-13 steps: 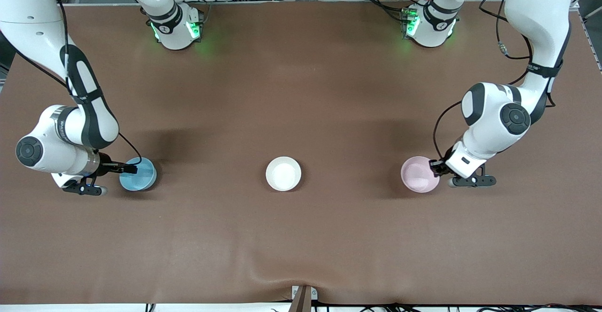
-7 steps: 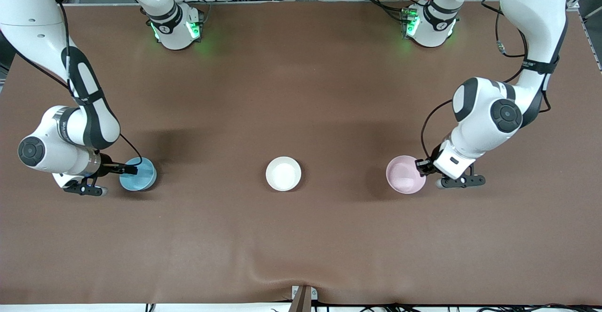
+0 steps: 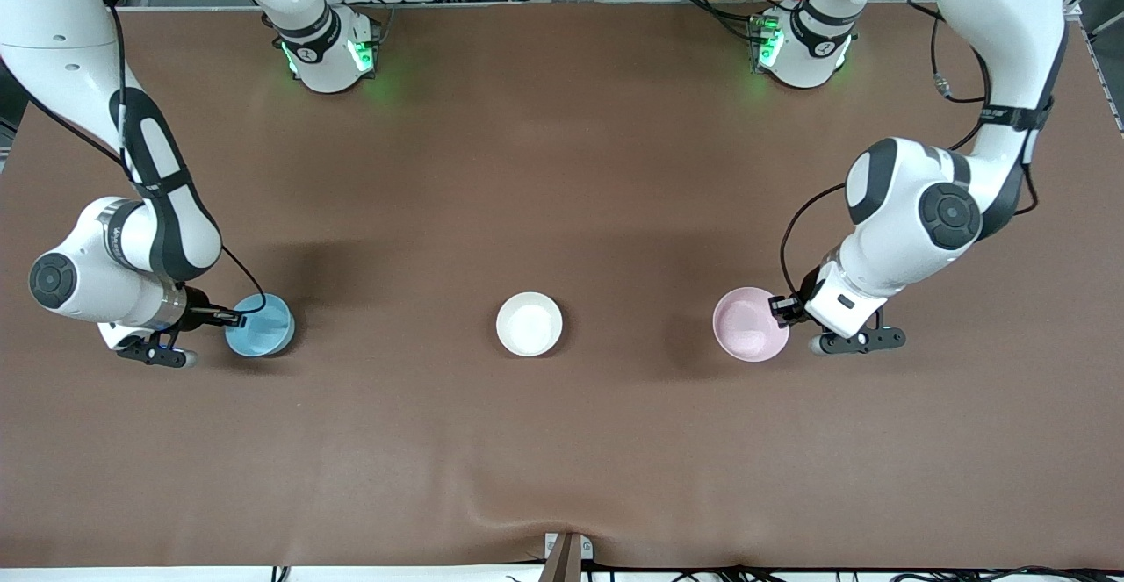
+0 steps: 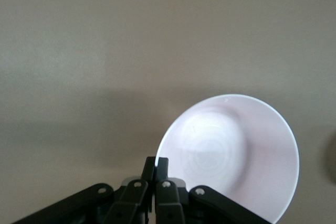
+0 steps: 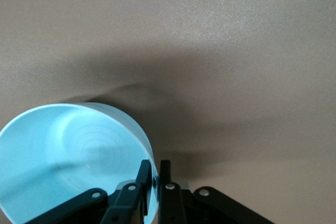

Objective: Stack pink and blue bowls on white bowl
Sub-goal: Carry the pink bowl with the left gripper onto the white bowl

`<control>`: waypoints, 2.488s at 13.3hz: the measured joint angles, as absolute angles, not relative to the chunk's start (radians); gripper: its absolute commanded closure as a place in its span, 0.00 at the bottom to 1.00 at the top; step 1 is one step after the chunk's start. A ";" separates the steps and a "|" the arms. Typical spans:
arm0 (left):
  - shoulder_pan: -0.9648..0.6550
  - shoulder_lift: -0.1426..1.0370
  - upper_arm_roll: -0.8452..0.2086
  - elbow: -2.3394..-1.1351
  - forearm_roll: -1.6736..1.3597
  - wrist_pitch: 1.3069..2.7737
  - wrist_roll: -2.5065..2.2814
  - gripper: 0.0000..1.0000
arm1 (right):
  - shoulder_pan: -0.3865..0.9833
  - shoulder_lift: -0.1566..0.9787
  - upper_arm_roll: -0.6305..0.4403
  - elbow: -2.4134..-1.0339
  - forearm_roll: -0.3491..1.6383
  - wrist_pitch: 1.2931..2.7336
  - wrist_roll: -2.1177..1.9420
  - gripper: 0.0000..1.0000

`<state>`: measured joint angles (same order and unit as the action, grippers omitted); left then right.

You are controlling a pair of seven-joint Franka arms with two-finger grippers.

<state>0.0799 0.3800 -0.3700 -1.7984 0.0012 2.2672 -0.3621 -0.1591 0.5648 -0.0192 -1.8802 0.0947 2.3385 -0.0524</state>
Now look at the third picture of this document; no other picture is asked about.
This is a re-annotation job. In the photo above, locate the white bowl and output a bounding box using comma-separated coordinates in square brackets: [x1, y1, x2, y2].
[495, 291, 564, 358]

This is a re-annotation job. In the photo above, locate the blue bowl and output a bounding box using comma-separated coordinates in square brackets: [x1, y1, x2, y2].
[226, 293, 295, 358]

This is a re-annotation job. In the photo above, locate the brown table cloth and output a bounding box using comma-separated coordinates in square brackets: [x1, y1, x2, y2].
[0, 0, 1124, 570]

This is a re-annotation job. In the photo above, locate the pink bowl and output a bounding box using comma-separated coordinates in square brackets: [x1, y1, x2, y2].
[712, 287, 790, 363]

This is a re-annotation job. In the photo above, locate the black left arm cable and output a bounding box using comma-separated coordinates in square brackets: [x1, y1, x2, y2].
[780, 0, 1041, 300]

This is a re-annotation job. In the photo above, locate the grey metal clamp bracket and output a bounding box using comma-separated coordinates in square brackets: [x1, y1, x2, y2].
[544, 532, 594, 582]

